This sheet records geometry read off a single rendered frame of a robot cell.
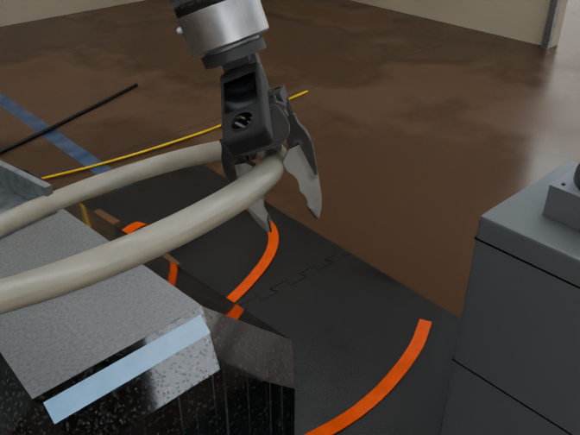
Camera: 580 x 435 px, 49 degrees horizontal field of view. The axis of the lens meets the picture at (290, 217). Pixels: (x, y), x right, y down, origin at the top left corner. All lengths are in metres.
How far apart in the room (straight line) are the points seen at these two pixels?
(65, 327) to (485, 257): 0.88
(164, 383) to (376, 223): 1.95
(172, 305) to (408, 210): 2.02
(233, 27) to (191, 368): 0.68
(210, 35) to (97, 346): 0.65
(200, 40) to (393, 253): 2.16
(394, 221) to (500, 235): 1.60
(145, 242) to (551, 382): 1.13
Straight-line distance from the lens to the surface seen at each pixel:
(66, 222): 1.51
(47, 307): 1.27
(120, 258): 0.57
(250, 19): 0.68
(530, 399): 1.60
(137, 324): 1.18
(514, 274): 1.44
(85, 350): 1.15
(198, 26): 0.68
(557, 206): 1.44
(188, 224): 0.59
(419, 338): 2.33
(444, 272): 2.69
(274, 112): 0.69
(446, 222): 3.02
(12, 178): 1.10
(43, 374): 1.13
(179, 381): 1.16
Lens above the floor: 1.56
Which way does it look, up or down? 32 degrees down
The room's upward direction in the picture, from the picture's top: straight up
